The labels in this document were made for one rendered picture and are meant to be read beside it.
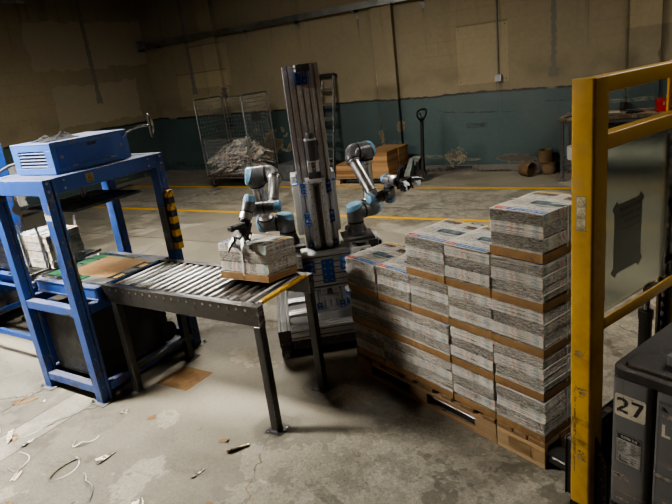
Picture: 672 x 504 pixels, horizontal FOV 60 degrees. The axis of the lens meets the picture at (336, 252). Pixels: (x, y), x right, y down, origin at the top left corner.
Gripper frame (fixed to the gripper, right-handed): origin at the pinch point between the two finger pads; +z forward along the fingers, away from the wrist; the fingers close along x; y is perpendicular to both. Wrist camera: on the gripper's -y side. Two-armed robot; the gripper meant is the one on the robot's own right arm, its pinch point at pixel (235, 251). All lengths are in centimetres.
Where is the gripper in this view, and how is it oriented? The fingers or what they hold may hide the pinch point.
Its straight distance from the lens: 343.8
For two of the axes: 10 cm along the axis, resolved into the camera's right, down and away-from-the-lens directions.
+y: 5.2, 2.7, 8.1
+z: -1.9, 9.6, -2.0
